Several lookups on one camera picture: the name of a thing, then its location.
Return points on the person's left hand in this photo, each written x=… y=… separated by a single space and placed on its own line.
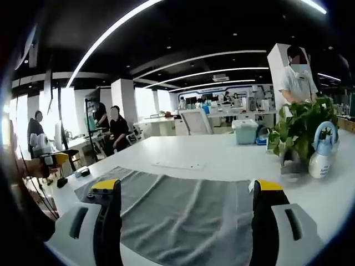
x=34 y=167

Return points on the white office chair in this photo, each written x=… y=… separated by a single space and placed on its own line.
x=195 y=122

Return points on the white table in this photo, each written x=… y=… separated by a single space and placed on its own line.
x=222 y=155

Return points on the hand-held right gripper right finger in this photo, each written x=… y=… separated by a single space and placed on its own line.
x=263 y=221

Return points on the blue container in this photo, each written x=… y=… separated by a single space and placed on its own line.
x=262 y=137

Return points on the small black device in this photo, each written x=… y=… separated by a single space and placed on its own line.
x=62 y=183

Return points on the pale green storage box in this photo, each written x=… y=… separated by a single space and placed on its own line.
x=244 y=131

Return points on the grey plant pot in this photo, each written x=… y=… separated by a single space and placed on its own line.
x=294 y=166

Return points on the blue white spray bottle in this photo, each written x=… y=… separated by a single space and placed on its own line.
x=321 y=163

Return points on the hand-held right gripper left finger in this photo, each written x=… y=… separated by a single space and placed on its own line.
x=106 y=221

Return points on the grey towel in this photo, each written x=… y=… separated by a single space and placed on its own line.
x=177 y=210

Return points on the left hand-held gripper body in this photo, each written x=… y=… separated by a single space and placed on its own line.
x=41 y=144

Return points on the small grey box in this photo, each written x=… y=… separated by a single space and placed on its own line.
x=82 y=172

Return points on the computer monitor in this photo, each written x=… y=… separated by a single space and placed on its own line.
x=59 y=135

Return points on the long ceiling light strip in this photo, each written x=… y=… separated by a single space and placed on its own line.
x=111 y=30

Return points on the green potted plant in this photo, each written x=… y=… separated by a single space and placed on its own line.
x=299 y=122

